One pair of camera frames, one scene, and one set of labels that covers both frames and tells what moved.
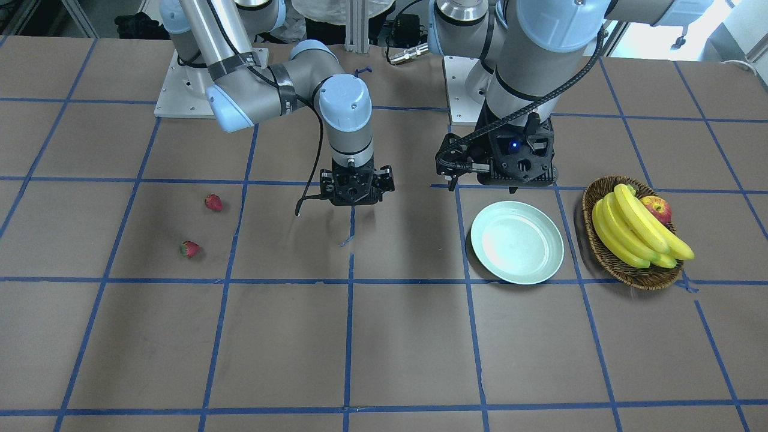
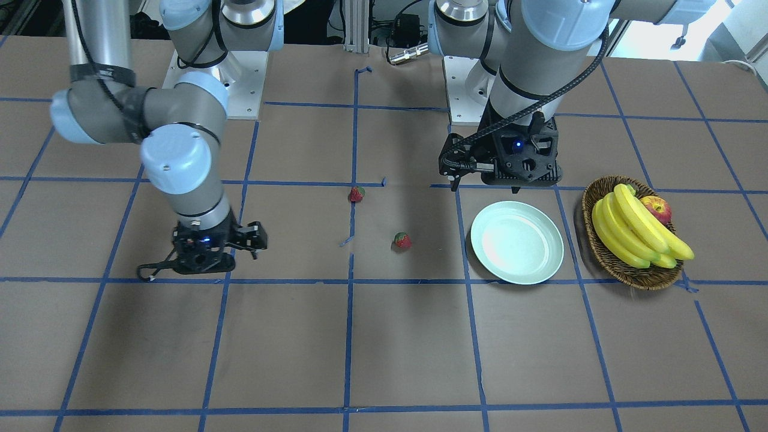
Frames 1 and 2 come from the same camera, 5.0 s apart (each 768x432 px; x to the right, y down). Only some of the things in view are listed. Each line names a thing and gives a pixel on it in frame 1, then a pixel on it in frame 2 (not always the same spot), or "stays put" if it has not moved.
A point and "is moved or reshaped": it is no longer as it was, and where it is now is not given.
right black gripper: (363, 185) -> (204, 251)
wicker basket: (652, 278) stays put
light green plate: (517, 242) stays put
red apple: (659, 206) stays put
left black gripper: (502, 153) stays put
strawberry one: (214, 202) is moved or reshaped
